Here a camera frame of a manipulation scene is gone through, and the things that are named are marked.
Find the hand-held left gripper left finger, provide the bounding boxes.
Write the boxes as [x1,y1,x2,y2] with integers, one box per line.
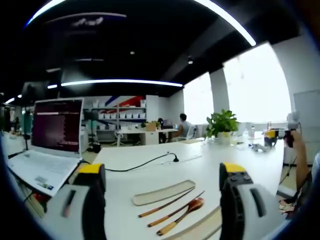
[46,163,107,240]

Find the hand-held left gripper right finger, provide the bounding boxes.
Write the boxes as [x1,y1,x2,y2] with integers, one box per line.
[219,161,286,240]

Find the beige cutlery case base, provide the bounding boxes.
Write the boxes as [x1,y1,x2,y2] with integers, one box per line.
[167,205,224,240]

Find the brown wooden spoon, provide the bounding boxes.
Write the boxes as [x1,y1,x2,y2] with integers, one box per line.
[156,197,205,236]

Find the brown wooden chopstick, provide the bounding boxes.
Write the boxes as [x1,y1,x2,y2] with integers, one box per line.
[137,186,196,219]
[147,190,206,228]

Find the person's right hand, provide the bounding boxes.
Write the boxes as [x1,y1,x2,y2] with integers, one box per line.
[290,130,305,154]

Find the person's patterned clothing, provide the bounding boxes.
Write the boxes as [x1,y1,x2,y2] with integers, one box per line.
[279,172,315,220]

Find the green potted plant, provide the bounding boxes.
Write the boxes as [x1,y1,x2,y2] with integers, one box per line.
[202,108,240,146]

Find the white laptop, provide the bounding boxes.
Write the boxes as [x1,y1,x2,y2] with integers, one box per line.
[6,98,85,198]

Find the white swivel chair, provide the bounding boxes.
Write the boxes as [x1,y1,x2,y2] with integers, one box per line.
[111,130,126,148]

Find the black tripod stand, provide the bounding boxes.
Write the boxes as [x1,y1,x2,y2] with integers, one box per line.
[7,106,33,160]

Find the white office chair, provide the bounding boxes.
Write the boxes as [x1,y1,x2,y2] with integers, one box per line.
[183,124,199,141]

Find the white storage shelf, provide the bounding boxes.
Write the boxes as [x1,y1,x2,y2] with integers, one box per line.
[83,98,148,143]

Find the curved ceiling light strip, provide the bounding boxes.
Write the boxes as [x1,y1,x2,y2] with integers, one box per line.
[191,0,258,47]

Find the long ceiling light strip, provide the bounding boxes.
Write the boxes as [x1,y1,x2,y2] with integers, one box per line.
[60,79,184,88]

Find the black power cable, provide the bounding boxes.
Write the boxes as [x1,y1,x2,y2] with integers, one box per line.
[104,152,180,173]

